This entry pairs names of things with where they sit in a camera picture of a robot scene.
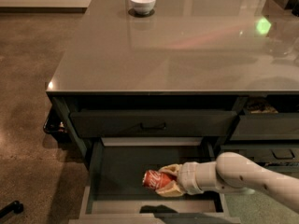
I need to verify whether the dark top left drawer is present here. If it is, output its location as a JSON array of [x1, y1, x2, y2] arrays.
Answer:
[[70, 109, 236, 138]]

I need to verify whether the dark drawer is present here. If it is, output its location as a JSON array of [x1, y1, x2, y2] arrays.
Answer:
[[221, 145, 299, 163], [231, 113, 299, 141], [70, 109, 236, 138]]

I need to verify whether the dark cabinet counter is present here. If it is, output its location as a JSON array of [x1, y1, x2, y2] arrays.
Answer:
[[47, 0, 299, 155]]

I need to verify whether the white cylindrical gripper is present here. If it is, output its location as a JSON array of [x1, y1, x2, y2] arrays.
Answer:
[[155, 162, 203, 198]]

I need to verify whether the black object on floor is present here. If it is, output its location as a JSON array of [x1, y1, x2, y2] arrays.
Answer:
[[0, 201, 24, 218]]

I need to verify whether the dark middle right drawer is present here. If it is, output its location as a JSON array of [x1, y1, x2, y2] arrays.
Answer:
[[221, 145, 299, 163]]

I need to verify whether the open middle drawer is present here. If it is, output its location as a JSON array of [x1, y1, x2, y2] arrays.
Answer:
[[69, 138, 241, 224]]

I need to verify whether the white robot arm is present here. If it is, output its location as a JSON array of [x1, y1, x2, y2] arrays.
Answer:
[[156, 152, 299, 213]]

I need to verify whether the dark top right drawer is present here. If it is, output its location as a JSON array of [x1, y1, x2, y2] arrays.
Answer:
[[231, 113, 299, 141]]

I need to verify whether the white ceramic bowl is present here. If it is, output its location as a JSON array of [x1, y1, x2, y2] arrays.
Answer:
[[130, 0, 157, 15]]

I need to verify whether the red coke can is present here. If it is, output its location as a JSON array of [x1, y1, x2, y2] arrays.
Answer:
[[142, 170, 176, 190]]

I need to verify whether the black bin beside cabinet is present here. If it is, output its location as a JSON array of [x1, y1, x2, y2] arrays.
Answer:
[[43, 108, 70, 143]]

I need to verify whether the snack bag in drawer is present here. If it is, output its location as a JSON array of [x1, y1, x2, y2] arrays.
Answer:
[[245, 97, 278, 114]]

